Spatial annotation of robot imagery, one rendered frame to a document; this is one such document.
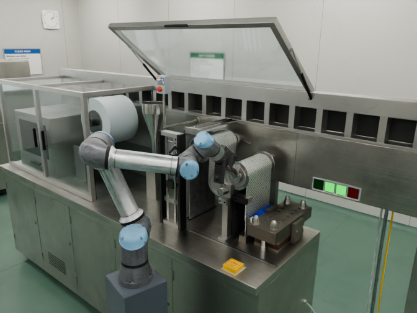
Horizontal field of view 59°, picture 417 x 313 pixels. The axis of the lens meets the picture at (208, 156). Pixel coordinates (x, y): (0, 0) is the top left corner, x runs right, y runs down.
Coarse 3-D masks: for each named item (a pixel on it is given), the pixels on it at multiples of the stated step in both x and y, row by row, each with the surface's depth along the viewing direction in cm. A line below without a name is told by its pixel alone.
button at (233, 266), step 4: (228, 260) 173; (232, 260) 173; (236, 260) 173; (224, 264) 170; (228, 264) 170; (232, 264) 170; (236, 264) 170; (240, 264) 170; (224, 268) 170; (228, 268) 168; (232, 268) 167; (236, 268) 167; (240, 268) 169; (232, 272) 167; (236, 272) 167
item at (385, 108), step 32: (160, 96) 264; (192, 96) 245; (224, 96) 223; (256, 96) 208; (288, 96) 196; (320, 96) 185; (352, 96) 175; (288, 128) 200; (320, 128) 189; (352, 128) 180; (384, 128) 169; (416, 128) 161
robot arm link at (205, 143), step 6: (204, 132) 157; (198, 138) 157; (204, 138) 156; (210, 138) 157; (198, 144) 156; (204, 144) 155; (210, 144) 157; (216, 144) 160; (198, 150) 158; (204, 150) 158; (210, 150) 159; (216, 150) 161; (204, 156) 161; (210, 156) 163
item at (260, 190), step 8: (256, 184) 192; (264, 184) 199; (248, 192) 187; (256, 192) 194; (264, 192) 201; (256, 200) 195; (264, 200) 202; (248, 208) 190; (256, 208) 197; (248, 216) 192
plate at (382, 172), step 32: (160, 128) 264; (224, 128) 228; (256, 128) 213; (288, 160) 204; (320, 160) 192; (352, 160) 181; (384, 160) 172; (416, 160) 163; (320, 192) 196; (384, 192) 175; (416, 192) 166
